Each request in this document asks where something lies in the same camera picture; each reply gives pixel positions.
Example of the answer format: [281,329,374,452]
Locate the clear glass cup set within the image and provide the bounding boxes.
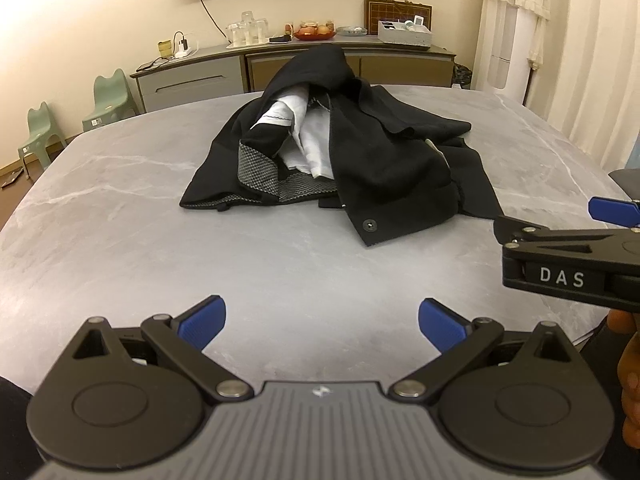
[226,11,271,48]

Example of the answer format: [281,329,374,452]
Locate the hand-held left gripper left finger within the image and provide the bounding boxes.
[72,295,253,403]

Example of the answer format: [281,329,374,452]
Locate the red fruit bowl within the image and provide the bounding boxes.
[292,20,337,41]

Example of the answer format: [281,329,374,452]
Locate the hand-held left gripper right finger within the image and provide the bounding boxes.
[387,298,573,403]

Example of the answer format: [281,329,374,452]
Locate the white power strip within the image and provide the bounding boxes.
[172,31,198,58]

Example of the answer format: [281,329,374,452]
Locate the black pants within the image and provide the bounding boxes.
[179,43,505,247]

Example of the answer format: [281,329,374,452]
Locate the black wall cable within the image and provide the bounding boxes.
[196,0,229,39]

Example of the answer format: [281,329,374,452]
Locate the person's right hand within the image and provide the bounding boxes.
[607,309,640,448]

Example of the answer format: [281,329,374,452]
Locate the long grey sideboard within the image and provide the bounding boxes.
[131,35,457,113]

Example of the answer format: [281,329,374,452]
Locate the cream curtain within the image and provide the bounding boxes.
[479,0,640,171]

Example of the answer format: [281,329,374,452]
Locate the dark item on floor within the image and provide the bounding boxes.
[0,162,26,190]

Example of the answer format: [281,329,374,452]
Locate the green child chair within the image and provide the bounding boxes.
[18,101,67,170]
[82,69,140,132]

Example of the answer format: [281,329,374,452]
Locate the white standing air conditioner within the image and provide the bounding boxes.
[475,0,533,106]

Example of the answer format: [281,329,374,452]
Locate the white storage box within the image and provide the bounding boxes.
[377,16,433,50]

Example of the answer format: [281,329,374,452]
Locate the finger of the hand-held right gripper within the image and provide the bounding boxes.
[588,196,640,227]
[493,215,640,262]

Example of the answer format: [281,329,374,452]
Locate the wooden framed board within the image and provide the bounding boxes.
[363,0,432,36]

